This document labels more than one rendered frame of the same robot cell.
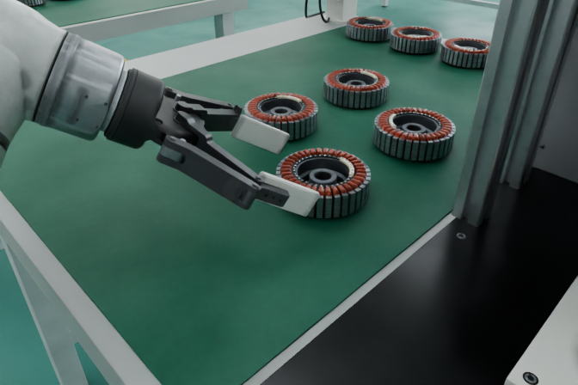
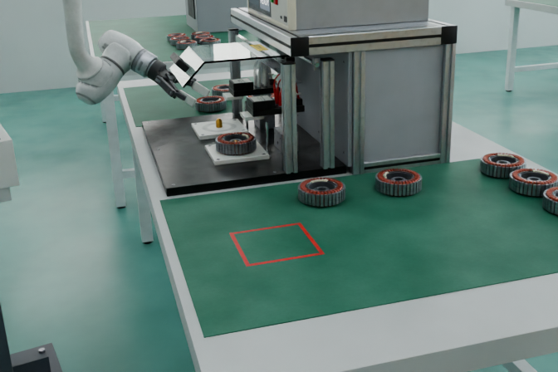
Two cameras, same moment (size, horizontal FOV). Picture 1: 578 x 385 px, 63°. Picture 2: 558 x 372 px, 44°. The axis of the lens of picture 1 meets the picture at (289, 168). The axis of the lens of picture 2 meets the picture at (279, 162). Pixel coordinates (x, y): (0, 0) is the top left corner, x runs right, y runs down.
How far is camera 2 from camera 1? 207 cm
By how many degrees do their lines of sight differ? 29
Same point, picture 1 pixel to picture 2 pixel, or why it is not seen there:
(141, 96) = (155, 66)
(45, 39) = (137, 49)
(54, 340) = (141, 203)
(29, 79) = (131, 57)
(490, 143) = not seen: hidden behind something
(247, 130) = (196, 86)
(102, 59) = (149, 56)
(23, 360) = (130, 228)
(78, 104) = (140, 65)
